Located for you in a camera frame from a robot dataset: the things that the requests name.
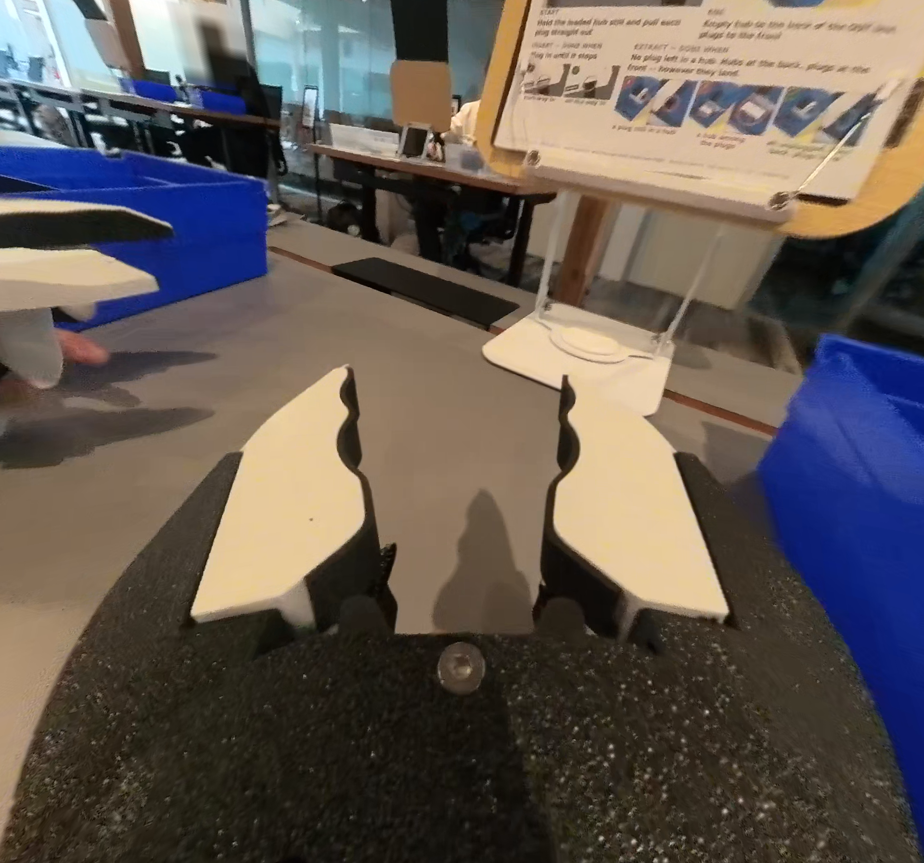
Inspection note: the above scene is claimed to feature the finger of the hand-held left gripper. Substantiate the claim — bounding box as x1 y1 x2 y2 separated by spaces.
0 198 176 249
0 248 161 324

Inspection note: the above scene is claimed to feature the instruction sheet on clipboard stand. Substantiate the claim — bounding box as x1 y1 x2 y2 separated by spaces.
473 0 924 240

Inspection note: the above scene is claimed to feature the wooden post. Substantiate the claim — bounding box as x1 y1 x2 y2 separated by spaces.
556 192 616 308

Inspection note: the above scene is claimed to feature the person's left hand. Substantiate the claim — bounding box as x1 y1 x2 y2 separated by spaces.
0 332 111 409

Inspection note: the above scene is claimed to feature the wooden office desk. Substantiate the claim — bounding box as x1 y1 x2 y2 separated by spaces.
0 78 284 171
307 141 558 288

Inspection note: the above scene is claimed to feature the printed instruction sheet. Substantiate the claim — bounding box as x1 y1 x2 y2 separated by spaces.
493 0 924 202

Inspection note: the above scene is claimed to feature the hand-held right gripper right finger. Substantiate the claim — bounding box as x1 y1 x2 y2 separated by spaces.
538 374 730 639

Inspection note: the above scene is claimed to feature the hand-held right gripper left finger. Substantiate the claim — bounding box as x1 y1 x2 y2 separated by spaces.
189 365 397 633

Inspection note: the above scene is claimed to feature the black desk mat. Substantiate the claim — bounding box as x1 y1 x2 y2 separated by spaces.
332 257 521 333

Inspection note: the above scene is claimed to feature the white sheet stand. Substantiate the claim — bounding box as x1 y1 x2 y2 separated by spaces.
482 163 795 418

